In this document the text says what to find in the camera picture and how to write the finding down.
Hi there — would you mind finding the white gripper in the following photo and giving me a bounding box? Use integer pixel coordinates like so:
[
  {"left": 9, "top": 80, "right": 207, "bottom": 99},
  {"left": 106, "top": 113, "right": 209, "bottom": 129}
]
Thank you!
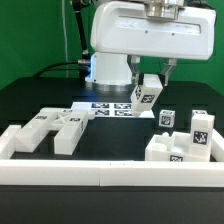
[{"left": 91, "top": 1, "right": 216, "bottom": 86}]

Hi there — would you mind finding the white chair seat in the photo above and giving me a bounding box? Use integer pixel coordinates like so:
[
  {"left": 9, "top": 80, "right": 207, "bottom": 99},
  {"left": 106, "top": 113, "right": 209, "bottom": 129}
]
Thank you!
[{"left": 144, "top": 131, "right": 214, "bottom": 163}]

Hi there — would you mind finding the small tagged cube left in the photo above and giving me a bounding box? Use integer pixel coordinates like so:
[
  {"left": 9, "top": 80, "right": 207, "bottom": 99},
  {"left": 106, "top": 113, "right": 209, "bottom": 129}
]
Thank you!
[{"left": 159, "top": 110, "right": 175, "bottom": 128}]

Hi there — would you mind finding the small tagged cube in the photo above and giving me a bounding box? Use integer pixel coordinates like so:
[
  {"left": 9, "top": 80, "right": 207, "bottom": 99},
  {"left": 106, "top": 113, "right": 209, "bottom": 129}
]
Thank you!
[
  {"left": 159, "top": 110, "right": 175, "bottom": 128},
  {"left": 192, "top": 110, "right": 208, "bottom": 117}
]

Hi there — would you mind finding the white tag base sheet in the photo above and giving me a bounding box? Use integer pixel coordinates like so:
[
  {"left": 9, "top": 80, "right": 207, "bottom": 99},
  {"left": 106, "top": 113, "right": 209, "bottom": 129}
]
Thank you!
[{"left": 71, "top": 101, "right": 156, "bottom": 120}]

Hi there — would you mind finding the small tagged cube right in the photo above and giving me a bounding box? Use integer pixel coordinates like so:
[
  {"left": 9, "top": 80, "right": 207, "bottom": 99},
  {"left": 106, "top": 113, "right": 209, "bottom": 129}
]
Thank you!
[{"left": 192, "top": 110, "right": 208, "bottom": 117}]

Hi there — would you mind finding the black hose cable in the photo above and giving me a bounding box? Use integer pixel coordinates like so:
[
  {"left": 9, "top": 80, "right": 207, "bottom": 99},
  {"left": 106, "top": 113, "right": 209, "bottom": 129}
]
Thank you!
[{"left": 32, "top": 0, "right": 92, "bottom": 79}]

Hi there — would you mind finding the white chair back frame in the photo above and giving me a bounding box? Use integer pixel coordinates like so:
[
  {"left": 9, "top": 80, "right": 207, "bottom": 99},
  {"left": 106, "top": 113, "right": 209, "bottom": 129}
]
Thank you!
[{"left": 15, "top": 108, "right": 95, "bottom": 155}]

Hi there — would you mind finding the white right fence wall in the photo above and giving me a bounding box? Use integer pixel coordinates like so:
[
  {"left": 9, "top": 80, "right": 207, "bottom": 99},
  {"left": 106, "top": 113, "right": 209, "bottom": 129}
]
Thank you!
[{"left": 211, "top": 130, "right": 224, "bottom": 162}]

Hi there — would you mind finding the white fence wall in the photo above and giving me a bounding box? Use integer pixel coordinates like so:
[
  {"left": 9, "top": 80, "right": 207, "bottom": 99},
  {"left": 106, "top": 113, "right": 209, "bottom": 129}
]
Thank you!
[
  {"left": 211, "top": 130, "right": 224, "bottom": 162},
  {"left": 0, "top": 125, "right": 21, "bottom": 159},
  {"left": 0, "top": 160, "right": 224, "bottom": 187}
]

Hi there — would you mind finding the white left fence wall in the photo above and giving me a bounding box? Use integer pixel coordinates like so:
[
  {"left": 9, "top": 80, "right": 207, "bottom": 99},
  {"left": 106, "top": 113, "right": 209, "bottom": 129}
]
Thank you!
[{"left": 0, "top": 125, "right": 21, "bottom": 159}]

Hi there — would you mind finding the white front fence wall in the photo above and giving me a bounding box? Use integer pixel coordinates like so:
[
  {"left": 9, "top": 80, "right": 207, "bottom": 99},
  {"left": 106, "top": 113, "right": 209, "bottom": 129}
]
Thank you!
[{"left": 0, "top": 160, "right": 224, "bottom": 187}]

